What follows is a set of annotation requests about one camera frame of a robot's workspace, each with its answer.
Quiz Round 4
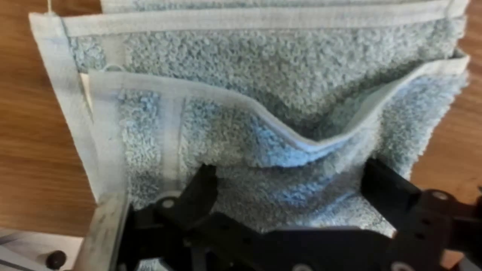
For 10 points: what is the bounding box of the blue terry towel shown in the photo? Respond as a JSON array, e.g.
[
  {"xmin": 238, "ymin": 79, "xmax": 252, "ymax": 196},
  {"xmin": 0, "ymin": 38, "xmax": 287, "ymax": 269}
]
[{"xmin": 27, "ymin": 0, "xmax": 472, "ymax": 239}]

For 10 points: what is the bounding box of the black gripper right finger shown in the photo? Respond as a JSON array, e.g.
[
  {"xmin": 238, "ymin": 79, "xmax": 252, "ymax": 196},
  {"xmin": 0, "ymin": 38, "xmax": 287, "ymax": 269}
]
[{"xmin": 360, "ymin": 156, "xmax": 422, "ymax": 227}]

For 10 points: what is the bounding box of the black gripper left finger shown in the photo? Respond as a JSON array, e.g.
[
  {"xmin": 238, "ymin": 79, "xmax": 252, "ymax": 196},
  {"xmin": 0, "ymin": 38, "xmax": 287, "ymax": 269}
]
[{"xmin": 180, "ymin": 162, "xmax": 219, "ymax": 215}]

